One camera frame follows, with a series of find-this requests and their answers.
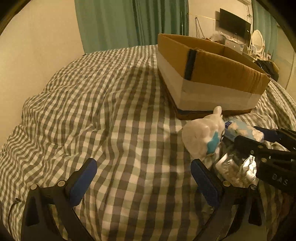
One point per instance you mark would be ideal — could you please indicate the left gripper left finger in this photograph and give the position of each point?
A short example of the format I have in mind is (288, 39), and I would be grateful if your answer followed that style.
(38, 222)

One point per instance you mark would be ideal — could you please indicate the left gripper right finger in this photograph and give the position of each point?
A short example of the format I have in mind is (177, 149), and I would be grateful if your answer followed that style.
(238, 212)

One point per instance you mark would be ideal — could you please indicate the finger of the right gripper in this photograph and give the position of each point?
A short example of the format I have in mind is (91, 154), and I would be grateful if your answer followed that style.
(269, 135)
(249, 146)

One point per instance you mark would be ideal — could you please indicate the blue cotton swab pack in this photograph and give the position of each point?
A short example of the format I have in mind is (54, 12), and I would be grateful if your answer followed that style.
(235, 127)

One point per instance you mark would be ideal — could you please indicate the white bunny figurine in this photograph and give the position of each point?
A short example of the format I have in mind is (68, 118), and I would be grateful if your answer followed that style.
(202, 136)

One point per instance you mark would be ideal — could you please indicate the silver foil blister pack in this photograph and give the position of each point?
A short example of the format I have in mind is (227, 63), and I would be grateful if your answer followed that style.
(238, 169)

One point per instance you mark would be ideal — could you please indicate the black bag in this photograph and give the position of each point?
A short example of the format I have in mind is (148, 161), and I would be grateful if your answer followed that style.
(269, 67)

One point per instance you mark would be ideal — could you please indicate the brown cardboard box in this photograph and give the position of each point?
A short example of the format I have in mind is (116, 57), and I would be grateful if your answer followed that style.
(199, 75)

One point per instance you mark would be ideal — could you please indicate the small grey refrigerator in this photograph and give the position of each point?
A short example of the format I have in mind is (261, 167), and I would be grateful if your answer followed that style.
(234, 46)

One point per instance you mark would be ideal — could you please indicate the white oval vanity mirror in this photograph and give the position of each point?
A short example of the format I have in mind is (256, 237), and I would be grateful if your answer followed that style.
(257, 42)

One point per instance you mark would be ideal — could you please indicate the green window curtain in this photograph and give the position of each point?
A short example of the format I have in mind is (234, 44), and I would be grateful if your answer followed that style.
(267, 25)

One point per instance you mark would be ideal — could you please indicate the grey white checked duvet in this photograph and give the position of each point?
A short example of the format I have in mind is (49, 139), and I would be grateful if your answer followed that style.
(109, 106)

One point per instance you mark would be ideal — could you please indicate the black wall television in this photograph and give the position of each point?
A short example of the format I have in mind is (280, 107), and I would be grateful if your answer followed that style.
(234, 24)

